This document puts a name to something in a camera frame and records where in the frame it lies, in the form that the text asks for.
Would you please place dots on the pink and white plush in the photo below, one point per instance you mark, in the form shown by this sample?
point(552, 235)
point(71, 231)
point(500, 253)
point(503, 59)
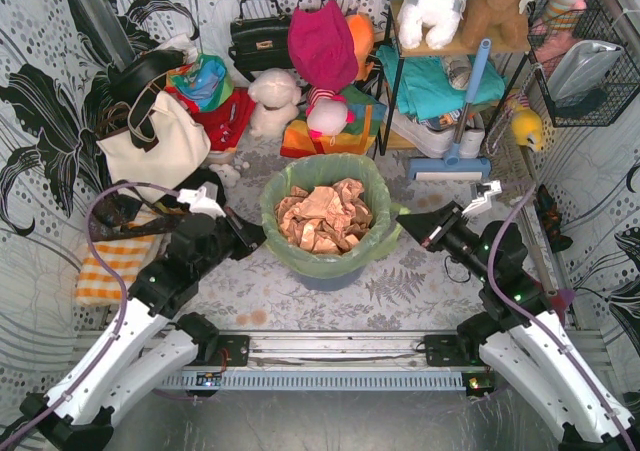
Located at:
point(327, 113)

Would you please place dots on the brown teddy bear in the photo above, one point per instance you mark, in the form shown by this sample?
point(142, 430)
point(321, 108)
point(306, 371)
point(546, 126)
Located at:
point(506, 15)

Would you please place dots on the colourful rainbow bag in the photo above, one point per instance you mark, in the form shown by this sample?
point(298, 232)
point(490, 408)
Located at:
point(202, 86)

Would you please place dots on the teal folded cloth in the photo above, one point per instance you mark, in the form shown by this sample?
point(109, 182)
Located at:
point(424, 91)

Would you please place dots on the magenta hanging cloth bag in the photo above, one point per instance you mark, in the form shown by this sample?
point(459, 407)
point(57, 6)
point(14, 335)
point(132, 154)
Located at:
point(321, 47)

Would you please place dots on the crumpled brown paper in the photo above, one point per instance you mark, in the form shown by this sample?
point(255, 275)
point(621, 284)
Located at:
point(328, 220)

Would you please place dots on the cream canvas tote bag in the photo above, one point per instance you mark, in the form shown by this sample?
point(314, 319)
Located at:
point(181, 147)

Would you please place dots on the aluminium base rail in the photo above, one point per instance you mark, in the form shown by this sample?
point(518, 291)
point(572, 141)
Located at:
point(308, 361)

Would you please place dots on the yellow duck plush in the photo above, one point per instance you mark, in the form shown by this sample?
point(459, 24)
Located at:
point(525, 123)

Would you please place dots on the blue plastic trash bin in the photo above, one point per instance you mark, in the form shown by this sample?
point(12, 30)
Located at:
point(329, 284)

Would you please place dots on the black round hat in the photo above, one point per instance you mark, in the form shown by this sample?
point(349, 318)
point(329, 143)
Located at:
point(126, 85)

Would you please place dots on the blue handled floor mop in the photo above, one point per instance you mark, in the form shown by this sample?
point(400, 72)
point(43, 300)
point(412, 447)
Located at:
point(451, 165)

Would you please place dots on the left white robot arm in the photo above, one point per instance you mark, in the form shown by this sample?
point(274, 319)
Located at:
point(148, 340)

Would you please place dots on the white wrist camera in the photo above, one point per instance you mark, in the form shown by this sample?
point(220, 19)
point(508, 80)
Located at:
point(482, 194)
point(202, 200)

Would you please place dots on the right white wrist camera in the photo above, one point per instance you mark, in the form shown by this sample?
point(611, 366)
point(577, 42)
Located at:
point(482, 194)

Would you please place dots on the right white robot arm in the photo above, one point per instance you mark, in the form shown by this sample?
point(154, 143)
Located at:
point(520, 336)

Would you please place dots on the large white sheep plush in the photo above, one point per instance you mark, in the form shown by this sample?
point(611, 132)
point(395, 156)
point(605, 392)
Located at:
point(276, 96)

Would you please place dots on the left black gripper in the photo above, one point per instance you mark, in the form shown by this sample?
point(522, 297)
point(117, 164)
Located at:
point(240, 228)

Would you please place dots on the black leather handbag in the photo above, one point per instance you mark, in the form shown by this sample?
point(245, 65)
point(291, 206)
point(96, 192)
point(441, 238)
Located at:
point(260, 44)

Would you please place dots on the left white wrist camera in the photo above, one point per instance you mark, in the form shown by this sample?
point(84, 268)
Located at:
point(202, 200)

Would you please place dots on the white dog plush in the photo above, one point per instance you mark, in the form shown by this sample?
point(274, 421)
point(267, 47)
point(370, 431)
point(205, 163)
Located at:
point(433, 22)

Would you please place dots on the black wire basket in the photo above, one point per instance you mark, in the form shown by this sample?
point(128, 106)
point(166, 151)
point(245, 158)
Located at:
point(605, 103)

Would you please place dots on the orange plush toy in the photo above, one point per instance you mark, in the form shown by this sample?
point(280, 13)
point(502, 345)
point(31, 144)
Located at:
point(362, 32)

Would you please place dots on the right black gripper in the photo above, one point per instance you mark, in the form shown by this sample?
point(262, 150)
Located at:
point(441, 226)

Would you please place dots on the red folded cloth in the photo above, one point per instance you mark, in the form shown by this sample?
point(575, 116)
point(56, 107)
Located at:
point(226, 124)

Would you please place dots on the black metal shelf rack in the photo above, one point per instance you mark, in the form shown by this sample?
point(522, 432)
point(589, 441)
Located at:
point(455, 47)

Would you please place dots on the silver foil pouch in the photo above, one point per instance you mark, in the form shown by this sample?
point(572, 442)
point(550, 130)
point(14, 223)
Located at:
point(583, 67)

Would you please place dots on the rainbow striped folded cloth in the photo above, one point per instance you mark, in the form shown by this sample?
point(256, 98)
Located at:
point(356, 138)

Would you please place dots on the orange checkered towel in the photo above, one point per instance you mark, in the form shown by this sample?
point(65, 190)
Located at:
point(96, 286)

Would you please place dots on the dark butterfly toy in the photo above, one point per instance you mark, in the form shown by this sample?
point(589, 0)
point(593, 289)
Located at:
point(550, 218)

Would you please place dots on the white shoe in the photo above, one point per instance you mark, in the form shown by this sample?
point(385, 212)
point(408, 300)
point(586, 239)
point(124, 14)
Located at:
point(406, 134)

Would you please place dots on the green plastic trash bag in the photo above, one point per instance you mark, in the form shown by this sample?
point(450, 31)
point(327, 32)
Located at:
point(321, 170)

